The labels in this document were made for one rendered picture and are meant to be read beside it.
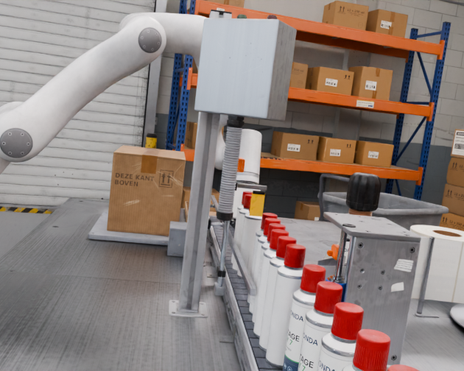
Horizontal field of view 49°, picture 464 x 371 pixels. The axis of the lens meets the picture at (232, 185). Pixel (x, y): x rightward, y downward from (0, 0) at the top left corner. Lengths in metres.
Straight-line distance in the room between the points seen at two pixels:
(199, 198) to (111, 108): 4.33
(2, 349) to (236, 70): 0.67
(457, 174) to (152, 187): 3.61
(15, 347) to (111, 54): 0.68
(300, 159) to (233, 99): 4.31
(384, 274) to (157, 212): 1.10
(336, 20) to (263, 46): 4.45
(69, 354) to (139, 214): 0.85
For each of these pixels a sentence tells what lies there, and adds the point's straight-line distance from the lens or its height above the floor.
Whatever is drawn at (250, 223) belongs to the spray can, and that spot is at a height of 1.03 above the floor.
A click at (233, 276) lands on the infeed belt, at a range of 1.34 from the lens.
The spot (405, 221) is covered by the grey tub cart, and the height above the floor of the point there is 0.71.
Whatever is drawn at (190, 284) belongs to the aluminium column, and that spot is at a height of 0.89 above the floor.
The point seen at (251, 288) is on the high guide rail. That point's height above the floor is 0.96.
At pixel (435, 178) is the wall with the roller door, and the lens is 7.19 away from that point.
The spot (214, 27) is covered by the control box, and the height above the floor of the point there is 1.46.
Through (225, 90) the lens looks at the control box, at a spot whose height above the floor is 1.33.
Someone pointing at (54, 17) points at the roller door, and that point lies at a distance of 5.48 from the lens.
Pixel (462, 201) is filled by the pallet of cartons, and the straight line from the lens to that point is 4.92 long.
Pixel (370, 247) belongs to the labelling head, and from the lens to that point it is 0.78.
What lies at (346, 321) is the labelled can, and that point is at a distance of 0.61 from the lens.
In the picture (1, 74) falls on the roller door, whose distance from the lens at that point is 5.47.
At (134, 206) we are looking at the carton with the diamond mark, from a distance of 1.77.
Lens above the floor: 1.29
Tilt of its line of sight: 8 degrees down
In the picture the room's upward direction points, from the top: 7 degrees clockwise
